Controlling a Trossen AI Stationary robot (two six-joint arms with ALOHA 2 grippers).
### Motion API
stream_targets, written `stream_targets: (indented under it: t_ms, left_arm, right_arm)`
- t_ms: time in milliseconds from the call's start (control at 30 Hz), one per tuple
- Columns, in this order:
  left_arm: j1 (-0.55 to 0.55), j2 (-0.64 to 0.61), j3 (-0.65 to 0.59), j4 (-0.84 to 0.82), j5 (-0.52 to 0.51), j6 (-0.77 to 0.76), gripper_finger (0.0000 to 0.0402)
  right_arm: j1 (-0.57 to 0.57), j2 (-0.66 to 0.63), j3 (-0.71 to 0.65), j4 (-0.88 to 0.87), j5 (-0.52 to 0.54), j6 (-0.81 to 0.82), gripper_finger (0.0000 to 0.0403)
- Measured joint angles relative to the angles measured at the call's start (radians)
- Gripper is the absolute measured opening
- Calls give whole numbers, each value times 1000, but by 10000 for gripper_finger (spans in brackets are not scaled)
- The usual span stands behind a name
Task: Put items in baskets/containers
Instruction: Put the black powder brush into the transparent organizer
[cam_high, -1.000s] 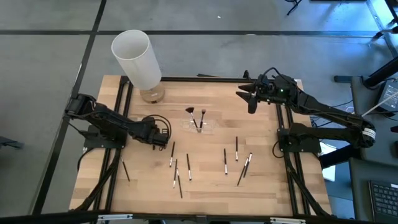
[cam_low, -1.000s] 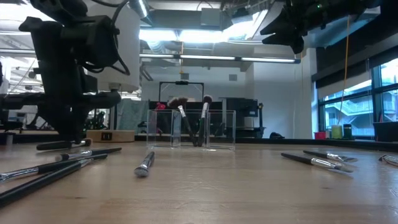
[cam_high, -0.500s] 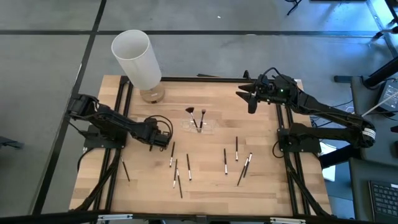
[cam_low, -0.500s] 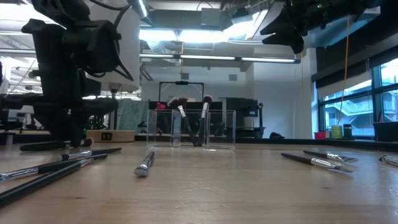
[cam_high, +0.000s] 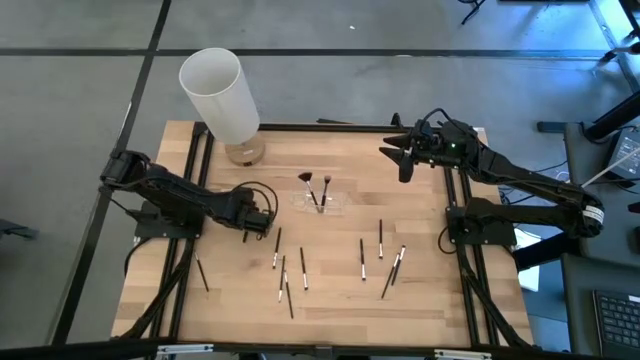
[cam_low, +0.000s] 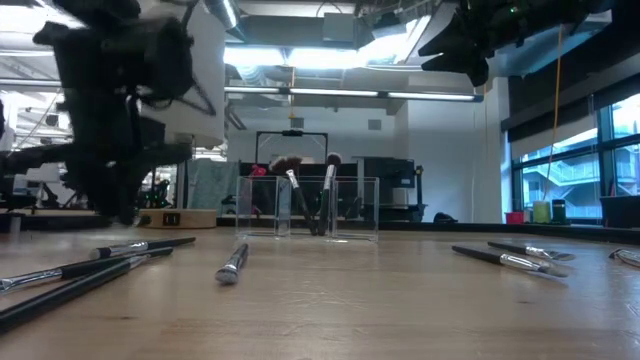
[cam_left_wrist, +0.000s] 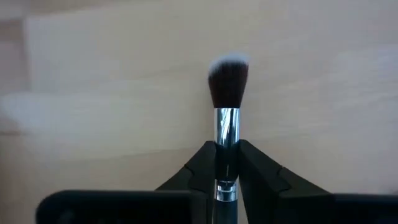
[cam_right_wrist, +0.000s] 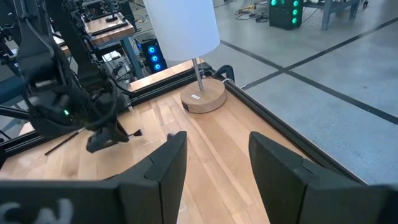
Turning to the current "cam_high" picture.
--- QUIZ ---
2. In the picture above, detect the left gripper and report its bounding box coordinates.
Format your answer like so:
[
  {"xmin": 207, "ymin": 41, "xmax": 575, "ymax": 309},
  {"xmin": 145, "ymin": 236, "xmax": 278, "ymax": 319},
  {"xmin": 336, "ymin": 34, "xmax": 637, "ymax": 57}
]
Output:
[{"xmin": 234, "ymin": 192, "xmax": 276, "ymax": 244}]

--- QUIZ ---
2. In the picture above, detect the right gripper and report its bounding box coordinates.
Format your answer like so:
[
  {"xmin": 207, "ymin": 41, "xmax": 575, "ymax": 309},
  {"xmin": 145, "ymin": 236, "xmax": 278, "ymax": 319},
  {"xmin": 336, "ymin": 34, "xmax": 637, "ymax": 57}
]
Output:
[{"xmin": 378, "ymin": 119, "xmax": 449, "ymax": 184}]

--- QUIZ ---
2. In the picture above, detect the black fan makeup brush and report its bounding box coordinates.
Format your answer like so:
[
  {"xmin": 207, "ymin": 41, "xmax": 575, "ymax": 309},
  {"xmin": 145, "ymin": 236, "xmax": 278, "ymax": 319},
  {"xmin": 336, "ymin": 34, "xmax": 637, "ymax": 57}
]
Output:
[{"xmin": 297, "ymin": 171, "xmax": 322, "ymax": 214}]

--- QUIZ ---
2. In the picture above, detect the black tapered blush brush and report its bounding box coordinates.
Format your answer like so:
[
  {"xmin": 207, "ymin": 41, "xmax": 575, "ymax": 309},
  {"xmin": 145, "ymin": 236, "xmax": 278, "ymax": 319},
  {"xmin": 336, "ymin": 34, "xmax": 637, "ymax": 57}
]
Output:
[{"xmin": 318, "ymin": 174, "xmax": 334, "ymax": 214}]

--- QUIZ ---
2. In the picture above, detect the clear acrylic brush organizer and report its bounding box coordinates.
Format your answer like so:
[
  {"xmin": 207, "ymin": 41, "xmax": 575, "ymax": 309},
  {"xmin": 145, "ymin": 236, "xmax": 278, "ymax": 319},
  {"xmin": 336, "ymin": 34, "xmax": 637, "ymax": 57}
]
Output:
[{"xmin": 290, "ymin": 189, "xmax": 350, "ymax": 217}]

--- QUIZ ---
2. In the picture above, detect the white shade wooden base lamp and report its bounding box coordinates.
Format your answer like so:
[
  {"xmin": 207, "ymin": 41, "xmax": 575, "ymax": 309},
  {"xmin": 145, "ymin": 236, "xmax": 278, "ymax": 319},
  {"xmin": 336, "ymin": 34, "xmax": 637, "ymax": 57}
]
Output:
[{"xmin": 178, "ymin": 47, "xmax": 266, "ymax": 167}]

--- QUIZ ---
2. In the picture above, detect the black chair leg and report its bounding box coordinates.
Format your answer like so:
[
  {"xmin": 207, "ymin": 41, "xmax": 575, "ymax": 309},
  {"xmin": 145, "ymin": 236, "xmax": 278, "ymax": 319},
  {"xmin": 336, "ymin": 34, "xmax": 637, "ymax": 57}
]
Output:
[{"xmin": 458, "ymin": 0, "xmax": 487, "ymax": 26}]

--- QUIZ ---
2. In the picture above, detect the white paper sheet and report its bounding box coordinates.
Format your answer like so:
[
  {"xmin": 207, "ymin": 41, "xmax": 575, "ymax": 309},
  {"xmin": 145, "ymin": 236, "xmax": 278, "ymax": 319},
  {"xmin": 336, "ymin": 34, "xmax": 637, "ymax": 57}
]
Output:
[{"xmin": 514, "ymin": 229, "xmax": 542, "ymax": 294}]

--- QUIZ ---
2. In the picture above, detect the black crossbar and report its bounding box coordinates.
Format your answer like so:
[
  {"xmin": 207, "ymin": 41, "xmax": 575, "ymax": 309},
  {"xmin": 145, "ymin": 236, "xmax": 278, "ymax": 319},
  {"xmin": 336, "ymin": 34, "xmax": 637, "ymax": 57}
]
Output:
[{"xmin": 0, "ymin": 338, "xmax": 640, "ymax": 360}]

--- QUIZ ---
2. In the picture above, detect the black stand leg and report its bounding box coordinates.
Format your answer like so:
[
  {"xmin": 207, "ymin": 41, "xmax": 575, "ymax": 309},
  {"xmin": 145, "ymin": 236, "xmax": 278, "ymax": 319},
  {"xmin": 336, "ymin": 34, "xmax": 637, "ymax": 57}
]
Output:
[{"xmin": 584, "ymin": 89, "xmax": 640, "ymax": 144}]

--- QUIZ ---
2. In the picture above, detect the grey flat device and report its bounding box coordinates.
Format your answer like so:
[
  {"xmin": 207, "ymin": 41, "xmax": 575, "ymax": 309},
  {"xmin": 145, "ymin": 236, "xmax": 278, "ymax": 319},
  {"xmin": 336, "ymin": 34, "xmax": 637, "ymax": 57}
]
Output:
[{"xmin": 606, "ymin": 129, "xmax": 640, "ymax": 181}]

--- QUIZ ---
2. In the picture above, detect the dark chair base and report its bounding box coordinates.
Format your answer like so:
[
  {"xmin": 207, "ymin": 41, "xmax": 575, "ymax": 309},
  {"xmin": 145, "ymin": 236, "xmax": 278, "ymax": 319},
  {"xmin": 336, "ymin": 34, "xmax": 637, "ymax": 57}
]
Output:
[{"xmin": 0, "ymin": 218, "xmax": 39, "ymax": 242}]

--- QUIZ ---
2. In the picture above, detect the dark grey desk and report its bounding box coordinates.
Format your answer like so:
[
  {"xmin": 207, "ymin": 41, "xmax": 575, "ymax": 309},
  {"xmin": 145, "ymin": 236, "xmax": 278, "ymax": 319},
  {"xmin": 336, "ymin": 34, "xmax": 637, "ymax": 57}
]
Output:
[{"xmin": 559, "ymin": 252, "xmax": 640, "ymax": 359}]

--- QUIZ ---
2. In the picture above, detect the dark laptop keyboard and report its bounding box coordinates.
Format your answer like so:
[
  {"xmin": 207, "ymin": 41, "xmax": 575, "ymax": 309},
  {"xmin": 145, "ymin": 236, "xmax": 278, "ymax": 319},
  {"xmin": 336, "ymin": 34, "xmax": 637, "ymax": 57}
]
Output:
[{"xmin": 592, "ymin": 288, "xmax": 640, "ymax": 359}]

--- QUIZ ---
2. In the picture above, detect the black aluminium table frame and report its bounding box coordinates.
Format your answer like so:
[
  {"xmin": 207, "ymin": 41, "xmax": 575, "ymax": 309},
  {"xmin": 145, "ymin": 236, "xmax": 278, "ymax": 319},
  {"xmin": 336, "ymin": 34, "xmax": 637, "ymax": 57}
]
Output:
[{"xmin": 119, "ymin": 121, "xmax": 534, "ymax": 351}]

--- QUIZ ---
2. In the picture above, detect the black cable bundle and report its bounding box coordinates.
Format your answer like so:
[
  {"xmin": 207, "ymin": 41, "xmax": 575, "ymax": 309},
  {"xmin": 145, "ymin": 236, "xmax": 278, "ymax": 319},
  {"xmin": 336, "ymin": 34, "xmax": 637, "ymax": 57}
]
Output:
[
  {"xmin": 119, "ymin": 237, "xmax": 197, "ymax": 341},
  {"xmin": 452, "ymin": 242, "xmax": 532, "ymax": 349}
]

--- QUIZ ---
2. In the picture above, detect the white cable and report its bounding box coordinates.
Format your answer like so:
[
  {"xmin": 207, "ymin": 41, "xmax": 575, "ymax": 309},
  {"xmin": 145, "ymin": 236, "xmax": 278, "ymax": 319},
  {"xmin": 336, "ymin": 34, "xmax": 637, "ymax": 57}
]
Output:
[{"xmin": 579, "ymin": 147, "xmax": 640, "ymax": 189}]

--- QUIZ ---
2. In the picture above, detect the silver metal bracket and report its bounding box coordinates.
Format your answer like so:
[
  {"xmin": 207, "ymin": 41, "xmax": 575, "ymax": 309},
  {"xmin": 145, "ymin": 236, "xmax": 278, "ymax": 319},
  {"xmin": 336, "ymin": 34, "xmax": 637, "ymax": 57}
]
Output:
[{"xmin": 433, "ymin": 348, "xmax": 493, "ymax": 360}]

